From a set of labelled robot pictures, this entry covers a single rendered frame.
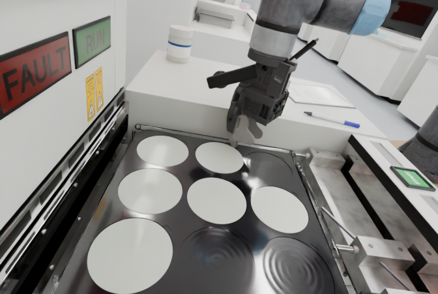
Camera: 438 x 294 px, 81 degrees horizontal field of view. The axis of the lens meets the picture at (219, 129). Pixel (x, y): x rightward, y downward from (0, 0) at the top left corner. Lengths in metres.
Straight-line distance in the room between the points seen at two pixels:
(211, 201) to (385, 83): 4.78
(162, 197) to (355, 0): 0.41
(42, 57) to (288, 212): 0.40
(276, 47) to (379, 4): 0.16
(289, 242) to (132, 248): 0.22
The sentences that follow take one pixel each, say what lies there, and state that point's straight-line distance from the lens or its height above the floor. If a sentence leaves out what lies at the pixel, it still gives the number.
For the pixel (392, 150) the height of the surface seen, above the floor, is 0.96.
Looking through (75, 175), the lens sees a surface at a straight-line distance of 0.40.
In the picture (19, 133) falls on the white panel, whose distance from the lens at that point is 0.29.
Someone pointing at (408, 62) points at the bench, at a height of 0.69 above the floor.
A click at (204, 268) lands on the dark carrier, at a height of 0.90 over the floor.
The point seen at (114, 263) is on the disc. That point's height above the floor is 0.90.
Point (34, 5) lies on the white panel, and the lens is 0.30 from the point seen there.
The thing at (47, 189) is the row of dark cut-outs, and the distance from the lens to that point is 0.36.
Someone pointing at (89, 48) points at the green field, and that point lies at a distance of 0.39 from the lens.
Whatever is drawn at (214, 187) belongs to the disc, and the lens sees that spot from 0.45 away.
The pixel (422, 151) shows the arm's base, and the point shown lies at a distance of 0.92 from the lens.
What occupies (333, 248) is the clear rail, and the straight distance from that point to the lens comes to 0.45.
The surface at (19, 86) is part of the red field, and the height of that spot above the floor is 1.09.
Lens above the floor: 1.21
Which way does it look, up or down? 30 degrees down
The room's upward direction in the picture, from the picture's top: 14 degrees clockwise
